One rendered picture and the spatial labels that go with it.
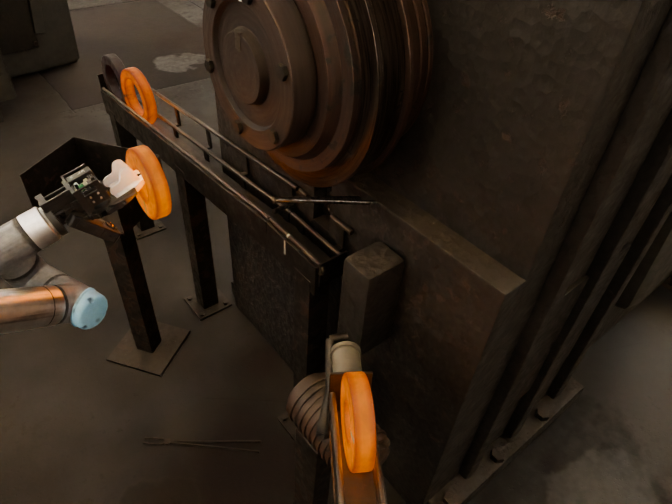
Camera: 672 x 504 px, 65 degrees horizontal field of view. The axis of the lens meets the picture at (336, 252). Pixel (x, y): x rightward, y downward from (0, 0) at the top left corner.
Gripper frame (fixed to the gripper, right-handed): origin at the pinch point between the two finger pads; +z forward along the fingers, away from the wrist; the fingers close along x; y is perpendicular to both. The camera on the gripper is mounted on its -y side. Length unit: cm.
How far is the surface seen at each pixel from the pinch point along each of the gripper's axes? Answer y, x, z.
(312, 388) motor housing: -34, -45, 1
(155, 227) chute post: -86, 88, 4
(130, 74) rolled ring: -13, 69, 21
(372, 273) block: -11, -46, 20
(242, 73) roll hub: 22.2, -21.3, 18.8
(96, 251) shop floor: -80, 88, -21
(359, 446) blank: -11, -69, -2
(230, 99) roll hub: 14.6, -14.2, 18.0
